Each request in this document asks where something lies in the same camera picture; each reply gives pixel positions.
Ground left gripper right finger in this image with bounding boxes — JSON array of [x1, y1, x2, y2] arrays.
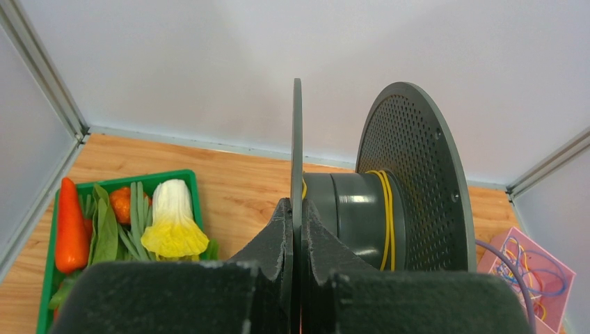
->
[[301, 200, 533, 333]]

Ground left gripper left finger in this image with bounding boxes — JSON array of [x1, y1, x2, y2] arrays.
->
[[49, 198, 293, 333]]

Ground yellow cable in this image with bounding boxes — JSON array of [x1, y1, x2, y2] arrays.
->
[[301, 169, 397, 272]]

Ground dark grey cable spool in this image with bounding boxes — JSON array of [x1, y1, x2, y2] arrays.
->
[[290, 77, 477, 273]]

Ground yellow white cabbage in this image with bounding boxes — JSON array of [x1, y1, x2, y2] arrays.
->
[[141, 179, 209, 260]]

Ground green long beans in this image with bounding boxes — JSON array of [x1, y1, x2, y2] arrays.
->
[[117, 182, 155, 261]]

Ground green leafy vegetable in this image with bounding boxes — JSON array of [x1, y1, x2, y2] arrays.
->
[[48, 183, 120, 310]]

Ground small orange tomato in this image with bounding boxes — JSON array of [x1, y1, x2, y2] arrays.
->
[[109, 186, 152, 227]]

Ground orange carrot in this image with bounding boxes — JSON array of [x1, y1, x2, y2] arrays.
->
[[54, 177, 90, 274]]

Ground green plastic tray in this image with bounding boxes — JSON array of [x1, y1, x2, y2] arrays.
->
[[37, 170, 203, 333]]

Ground pink plastic box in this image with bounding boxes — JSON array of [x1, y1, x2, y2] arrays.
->
[[477, 227, 576, 333]]

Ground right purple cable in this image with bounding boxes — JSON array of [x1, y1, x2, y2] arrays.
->
[[475, 239, 538, 333]]

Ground coloured cables bundle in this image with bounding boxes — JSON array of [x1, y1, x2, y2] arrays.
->
[[495, 236, 568, 323]]

